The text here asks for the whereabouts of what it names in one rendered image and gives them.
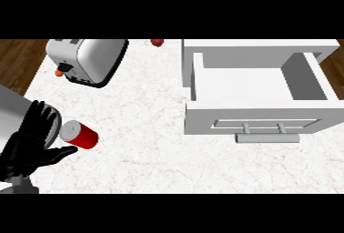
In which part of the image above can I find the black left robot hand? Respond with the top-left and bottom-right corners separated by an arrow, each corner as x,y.
0,100 -> 80,182

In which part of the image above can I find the red can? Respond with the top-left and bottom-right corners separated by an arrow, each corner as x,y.
59,119 -> 99,150

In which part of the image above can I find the white open drawer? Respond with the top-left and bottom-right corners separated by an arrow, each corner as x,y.
185,52 -> 344,136

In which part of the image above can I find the white drawer cabinet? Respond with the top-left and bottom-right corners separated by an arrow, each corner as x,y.
182,39 -> 341,88

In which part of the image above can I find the white toaster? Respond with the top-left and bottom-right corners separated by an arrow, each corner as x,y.
46,39 -> 130,89

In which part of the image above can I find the grey drawer handle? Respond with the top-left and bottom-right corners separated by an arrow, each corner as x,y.
233,123 -> 301,144

